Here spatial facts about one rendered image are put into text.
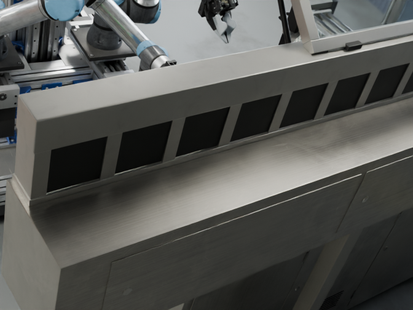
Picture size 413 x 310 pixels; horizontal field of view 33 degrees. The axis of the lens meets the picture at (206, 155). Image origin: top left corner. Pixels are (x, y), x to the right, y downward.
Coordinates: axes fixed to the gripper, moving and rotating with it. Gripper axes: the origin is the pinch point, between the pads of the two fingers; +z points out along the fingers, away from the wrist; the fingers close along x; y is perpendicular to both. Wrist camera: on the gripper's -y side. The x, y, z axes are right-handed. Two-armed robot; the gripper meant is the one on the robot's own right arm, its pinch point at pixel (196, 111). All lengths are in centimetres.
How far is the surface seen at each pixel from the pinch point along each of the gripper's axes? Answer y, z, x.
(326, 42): 58, 46, -10
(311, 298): -33, 61, 14
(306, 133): 35, 51, -11
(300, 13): 63, 39, -15
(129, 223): 34, 61, -67
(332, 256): -13, 61, 14
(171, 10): -106, -213, 151
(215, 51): -106, -160, 153
